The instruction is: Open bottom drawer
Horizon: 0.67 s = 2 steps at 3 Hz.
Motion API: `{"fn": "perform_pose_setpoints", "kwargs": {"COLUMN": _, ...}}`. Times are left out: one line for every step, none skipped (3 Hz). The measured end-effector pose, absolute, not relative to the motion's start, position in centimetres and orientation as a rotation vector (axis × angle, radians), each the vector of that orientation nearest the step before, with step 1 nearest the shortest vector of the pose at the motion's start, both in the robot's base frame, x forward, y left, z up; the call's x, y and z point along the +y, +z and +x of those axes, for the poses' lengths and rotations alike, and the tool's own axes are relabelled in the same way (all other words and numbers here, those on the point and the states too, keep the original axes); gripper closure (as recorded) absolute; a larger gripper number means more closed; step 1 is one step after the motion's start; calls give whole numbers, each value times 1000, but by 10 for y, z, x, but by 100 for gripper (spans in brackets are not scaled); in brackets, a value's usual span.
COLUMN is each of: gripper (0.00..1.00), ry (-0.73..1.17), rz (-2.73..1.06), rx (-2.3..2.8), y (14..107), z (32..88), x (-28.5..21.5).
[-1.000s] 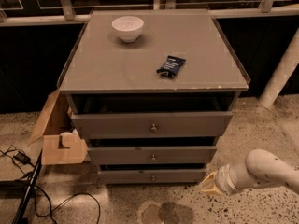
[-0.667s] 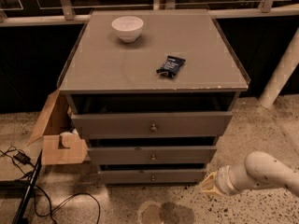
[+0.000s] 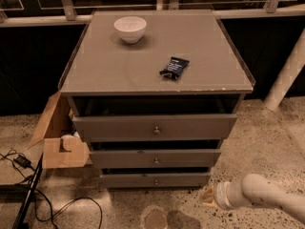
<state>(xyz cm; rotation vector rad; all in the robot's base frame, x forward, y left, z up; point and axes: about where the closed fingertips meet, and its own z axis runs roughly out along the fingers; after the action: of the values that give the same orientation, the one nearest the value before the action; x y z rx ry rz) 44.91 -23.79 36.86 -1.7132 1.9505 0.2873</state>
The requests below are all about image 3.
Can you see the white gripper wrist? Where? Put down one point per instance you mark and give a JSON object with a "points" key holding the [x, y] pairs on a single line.
{"points": [[221, 195]]}

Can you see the grey bottom drawer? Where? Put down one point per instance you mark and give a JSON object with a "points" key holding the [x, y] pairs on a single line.
{"points": [[155, 180]]}

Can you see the grey drawer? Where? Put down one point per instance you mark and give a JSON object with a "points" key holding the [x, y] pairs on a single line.
{"points": [[155, 180], [154, 127], [155, 158]]}

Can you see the grey top drawer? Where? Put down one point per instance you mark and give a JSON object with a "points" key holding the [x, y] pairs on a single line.
{"points": [[154, 127]]}

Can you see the grey middle drawer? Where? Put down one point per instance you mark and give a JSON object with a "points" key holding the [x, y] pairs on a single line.
{"points": [[155, 158]]}

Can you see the grey drawer cabinet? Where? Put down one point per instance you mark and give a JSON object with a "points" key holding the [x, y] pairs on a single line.
{"points": [[109, 77]]}

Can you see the dark blue snack packet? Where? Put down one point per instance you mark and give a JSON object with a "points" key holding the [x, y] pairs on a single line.
{"points": [[175, 68]]}

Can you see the brown cardboard box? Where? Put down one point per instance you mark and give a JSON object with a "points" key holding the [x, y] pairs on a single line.
{"points": [[62, 147]]}

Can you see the white diagonal pole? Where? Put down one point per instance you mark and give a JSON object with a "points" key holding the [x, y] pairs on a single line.
{"points": [[288, 74]]}

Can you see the white ceramic bowl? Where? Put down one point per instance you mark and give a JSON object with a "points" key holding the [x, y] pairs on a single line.
{"points": [[130, 28]]}

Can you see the black power adapter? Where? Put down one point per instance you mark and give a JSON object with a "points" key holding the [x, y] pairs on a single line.
{"points": [[22, 161]]}

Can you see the black stand leg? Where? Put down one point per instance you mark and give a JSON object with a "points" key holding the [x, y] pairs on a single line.
{"points": [[29, 193]]}

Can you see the metal window railing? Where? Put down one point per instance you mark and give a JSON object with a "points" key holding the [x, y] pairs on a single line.
{"points": [[23, 13]]}

